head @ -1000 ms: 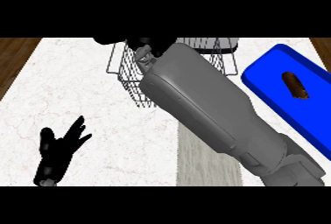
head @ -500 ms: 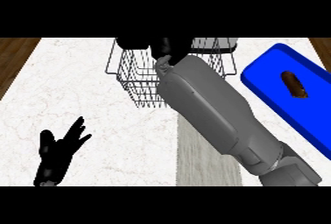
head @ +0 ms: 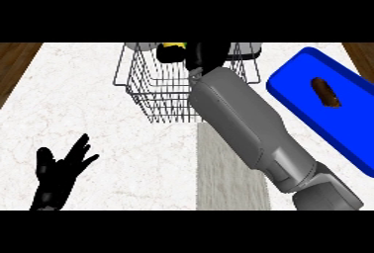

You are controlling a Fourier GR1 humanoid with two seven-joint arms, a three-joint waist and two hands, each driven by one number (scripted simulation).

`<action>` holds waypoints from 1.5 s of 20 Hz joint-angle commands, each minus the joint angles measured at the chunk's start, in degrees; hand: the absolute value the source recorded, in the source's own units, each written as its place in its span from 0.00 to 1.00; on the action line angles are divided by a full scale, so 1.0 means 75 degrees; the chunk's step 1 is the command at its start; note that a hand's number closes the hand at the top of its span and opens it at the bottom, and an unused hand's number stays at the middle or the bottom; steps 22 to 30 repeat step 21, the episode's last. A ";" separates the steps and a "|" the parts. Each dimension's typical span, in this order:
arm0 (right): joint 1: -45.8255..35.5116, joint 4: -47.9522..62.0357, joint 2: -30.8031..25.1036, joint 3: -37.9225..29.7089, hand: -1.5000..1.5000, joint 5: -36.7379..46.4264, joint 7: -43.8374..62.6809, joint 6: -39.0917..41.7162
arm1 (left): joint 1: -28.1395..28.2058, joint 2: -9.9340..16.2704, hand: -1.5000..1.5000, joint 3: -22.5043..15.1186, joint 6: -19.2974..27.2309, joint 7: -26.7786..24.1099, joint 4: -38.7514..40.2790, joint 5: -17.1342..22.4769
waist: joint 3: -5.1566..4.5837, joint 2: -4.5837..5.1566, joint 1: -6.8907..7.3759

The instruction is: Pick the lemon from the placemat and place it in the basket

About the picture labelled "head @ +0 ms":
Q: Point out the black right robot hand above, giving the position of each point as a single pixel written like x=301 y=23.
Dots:
x=207 y=56

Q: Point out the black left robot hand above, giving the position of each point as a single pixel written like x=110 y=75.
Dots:
x=58 y=171

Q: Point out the yellow lemon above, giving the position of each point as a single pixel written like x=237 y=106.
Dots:
x=175 y=45

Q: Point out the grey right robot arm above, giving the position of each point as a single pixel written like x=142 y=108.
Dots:
x=264 y=138

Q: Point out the brown sweet potato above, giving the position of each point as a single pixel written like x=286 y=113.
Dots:
x=326 y=93

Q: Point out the blue cutting board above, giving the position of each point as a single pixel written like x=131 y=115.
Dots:
x=332 y=105

